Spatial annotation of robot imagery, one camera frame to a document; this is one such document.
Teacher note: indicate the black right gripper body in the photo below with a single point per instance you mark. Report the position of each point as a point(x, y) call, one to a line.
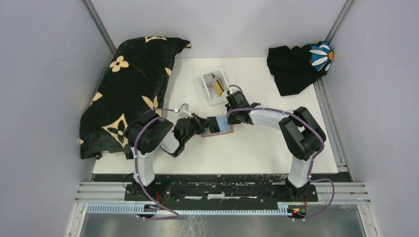
point(232, 119)

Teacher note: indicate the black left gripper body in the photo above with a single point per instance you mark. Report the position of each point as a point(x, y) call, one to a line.
point(186, 138)

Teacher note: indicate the tan leather card holder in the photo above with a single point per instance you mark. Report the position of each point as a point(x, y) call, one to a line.
point(225, 127)

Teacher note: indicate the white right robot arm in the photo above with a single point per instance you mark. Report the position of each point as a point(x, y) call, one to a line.
point(302, 134)

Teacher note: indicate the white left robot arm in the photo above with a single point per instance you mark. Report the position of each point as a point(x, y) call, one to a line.
point(151, 131)

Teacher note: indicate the clear acrylic card tray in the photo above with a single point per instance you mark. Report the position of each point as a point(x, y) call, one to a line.
point(212, 96)

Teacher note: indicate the gold credit card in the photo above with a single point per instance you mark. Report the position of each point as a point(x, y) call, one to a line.
point(218, 86)

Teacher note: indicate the stack of grey cards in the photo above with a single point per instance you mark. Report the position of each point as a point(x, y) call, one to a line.
point(209, 78)

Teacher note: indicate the black cloth with daisy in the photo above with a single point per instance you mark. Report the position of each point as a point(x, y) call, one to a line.
point(294, 69)

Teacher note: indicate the black floral pillow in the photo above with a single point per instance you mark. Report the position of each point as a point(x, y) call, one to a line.
point(135, 82)

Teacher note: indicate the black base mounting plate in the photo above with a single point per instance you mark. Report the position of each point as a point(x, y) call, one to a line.
point(227, 192)

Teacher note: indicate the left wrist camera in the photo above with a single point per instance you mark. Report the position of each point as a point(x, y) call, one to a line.
point(183, 111)

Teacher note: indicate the aluminium rail frame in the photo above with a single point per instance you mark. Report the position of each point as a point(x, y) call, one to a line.
point(119, 194)

